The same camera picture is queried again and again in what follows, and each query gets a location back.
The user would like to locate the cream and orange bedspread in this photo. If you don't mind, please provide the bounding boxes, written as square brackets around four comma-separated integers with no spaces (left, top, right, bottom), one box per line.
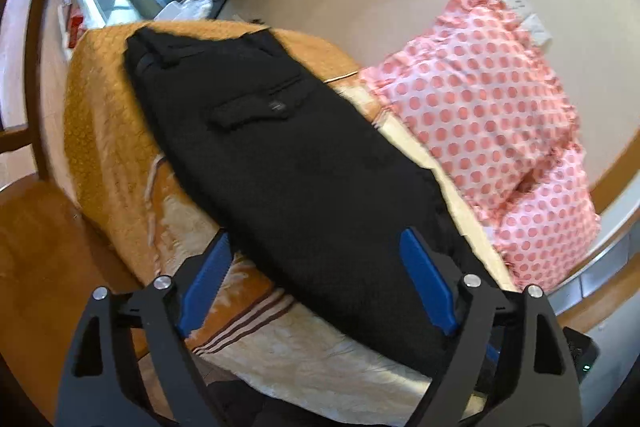
[64,24,513,426]

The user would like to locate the black pants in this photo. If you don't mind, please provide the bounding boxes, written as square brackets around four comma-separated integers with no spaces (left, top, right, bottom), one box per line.
[124,27,486,376]

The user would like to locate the white wall socket panel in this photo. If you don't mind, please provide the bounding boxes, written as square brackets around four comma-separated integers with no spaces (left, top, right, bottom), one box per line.
[502,0,552,49]

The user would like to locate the large pink polka-dot pillow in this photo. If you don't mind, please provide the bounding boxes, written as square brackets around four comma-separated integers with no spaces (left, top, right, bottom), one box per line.
[359,0,578,225]

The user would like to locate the small pink polka-dot pillow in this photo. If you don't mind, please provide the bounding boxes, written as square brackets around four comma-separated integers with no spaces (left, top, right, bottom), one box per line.
[494,142,600,291]

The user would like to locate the wooden door frame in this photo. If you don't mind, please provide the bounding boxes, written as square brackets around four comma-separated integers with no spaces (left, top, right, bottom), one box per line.
[550,139,639,333]

